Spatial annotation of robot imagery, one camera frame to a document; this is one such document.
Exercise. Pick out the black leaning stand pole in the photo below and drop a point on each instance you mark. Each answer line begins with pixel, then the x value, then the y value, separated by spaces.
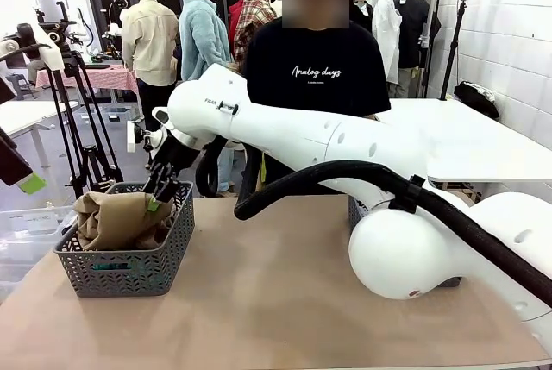
pixel 433 20

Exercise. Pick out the grey plastic woven-pattern basket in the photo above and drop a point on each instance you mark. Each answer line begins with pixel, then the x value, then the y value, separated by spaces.
pixel 355 212
pixel 142 275

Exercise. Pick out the mannequin in black shirt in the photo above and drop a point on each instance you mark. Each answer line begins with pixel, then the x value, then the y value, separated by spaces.
pixel 414 29

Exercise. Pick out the seated person in white shirt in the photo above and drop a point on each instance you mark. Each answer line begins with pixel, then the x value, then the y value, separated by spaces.
pixel 34 70

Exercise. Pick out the mannequin in cream jacket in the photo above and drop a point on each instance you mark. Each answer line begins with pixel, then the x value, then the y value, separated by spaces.
pixel 148 46

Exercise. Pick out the mannequin in red top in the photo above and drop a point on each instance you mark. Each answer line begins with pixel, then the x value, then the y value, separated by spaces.
pixel 235 16

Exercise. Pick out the clear plastic storage bin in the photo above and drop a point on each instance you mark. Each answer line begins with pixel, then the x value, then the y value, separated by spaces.
pixel 30 232

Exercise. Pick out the mannequin in white shirt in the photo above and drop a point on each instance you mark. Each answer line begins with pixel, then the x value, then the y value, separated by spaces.
pixel 386 29

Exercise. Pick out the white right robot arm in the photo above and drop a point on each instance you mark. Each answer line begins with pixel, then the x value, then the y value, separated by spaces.
pixel 302 137

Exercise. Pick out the white storage crate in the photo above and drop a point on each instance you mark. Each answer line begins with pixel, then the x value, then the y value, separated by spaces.
pixel 123 114

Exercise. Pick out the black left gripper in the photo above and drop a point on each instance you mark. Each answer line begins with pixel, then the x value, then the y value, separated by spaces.
pixel 4 92

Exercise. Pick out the teal garment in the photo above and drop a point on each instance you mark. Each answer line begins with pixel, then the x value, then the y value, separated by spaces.
pixel 110 266

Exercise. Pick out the black bag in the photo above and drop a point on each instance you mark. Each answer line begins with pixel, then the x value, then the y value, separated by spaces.
pixel 474 98

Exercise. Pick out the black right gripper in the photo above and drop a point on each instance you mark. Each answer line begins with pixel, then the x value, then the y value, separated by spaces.
pixel 174 152

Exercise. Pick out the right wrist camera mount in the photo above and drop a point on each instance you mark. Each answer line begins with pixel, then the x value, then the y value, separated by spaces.
pixel 130 137

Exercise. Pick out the person in black t-shirt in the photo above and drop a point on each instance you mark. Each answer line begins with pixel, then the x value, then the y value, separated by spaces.
pixel 315 72

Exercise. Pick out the beige garment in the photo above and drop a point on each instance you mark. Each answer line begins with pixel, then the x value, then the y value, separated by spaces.
pixel 116 219

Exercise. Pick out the table with pink cloth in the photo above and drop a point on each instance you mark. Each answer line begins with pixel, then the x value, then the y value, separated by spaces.
pixel 103 79

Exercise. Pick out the small white table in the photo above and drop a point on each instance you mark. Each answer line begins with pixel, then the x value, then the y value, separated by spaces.
pixel 26 117

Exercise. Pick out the grey stool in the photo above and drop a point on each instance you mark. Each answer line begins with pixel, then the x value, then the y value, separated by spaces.
pixel 21 83

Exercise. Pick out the black light stand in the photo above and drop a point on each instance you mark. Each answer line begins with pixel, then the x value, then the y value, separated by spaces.
pixel 453 51

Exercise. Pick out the large white table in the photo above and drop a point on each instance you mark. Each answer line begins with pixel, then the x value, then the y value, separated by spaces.
pixel 474 141

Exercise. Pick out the mannequin in light blue fleece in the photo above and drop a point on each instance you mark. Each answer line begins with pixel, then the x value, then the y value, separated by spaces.
pixel 202 42

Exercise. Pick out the black camera on tripod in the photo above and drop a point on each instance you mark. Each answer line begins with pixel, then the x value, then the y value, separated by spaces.
pixel 69 94

